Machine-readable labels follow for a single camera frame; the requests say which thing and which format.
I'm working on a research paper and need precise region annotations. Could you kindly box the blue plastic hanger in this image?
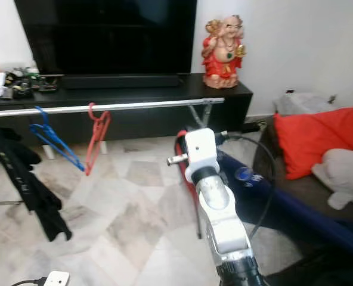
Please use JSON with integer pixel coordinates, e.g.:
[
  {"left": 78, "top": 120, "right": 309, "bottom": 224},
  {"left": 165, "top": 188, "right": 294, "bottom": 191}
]
[{"left": 29, "top": 106, "right": 85, "bottom": 172}]

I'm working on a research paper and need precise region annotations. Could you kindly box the red plastic hanger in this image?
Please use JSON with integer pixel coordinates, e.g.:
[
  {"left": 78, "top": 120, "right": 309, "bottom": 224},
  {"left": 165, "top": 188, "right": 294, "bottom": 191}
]
[{"left": 85, "top": 102, "right": 112, "bottom": 176}]

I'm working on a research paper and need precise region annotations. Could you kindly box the silver metal clothes rack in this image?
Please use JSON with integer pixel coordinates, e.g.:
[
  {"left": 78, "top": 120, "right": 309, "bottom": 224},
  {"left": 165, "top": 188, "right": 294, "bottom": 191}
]
[{"left": 0, "top": 97, "right": 225, "bottom": 281}]

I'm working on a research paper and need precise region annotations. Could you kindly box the black soundbar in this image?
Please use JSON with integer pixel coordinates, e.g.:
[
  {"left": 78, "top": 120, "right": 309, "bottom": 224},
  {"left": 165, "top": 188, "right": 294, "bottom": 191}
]
[{"left": 62, "top": 74, "right": 180, "bottom": 90}]

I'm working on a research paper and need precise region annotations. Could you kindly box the red laughing Buddha statue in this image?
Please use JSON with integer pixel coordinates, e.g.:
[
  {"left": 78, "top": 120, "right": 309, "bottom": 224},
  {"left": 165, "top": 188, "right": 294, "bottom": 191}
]
[{"left": 202, "top": 15, "right": 246, "bottom": 90}]

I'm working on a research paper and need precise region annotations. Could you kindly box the dark sofa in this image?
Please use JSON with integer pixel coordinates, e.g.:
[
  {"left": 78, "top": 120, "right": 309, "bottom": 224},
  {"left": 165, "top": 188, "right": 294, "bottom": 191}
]
[{"left": 251, "top": 92, "right": 353, "bottom": 286}]

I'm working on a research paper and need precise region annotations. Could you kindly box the grey cushion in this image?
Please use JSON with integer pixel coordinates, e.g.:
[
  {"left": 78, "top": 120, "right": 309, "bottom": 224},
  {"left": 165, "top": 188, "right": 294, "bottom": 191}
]
[{"left": 275, "top": 92, "right": 338, "bottom": 117}]

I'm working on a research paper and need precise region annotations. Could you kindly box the red cushion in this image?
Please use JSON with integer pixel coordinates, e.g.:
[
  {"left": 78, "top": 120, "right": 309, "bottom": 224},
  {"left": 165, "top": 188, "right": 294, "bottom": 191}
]
[{"left": 273, "top": 104, "right": 353, "bottom": 179}]

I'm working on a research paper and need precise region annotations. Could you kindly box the black flat screen television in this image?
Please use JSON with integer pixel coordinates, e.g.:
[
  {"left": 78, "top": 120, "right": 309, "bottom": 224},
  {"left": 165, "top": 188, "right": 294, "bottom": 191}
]
[{"left": 14, "top": 0, "right": 198, "bottom": 75}]

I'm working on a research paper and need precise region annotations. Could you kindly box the black shirt with green logo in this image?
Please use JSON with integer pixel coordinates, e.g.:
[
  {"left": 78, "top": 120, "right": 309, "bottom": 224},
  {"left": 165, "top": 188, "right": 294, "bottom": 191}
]
[{"left": 0, "top": 123, "right": 73, "bottom": 242}]

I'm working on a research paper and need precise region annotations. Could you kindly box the beige plush pillow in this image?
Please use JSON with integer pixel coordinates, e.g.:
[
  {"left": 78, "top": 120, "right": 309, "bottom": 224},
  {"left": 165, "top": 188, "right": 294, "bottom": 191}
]
[{"left": 312, "top": 148, "right": 353, "bottom": 209}]

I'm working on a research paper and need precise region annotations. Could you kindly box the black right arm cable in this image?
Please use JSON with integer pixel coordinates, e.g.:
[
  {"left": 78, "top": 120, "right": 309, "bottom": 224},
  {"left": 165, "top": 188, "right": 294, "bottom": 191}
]
[{"left": 218, "top": 131, "right": 277, "bottom": 239}]

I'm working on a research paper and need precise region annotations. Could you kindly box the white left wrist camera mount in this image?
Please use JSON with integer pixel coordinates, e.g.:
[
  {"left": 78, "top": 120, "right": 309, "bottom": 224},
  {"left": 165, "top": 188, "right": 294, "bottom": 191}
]
[{"left": 45, "top": 271, "right": 71, "bottom": 286}]

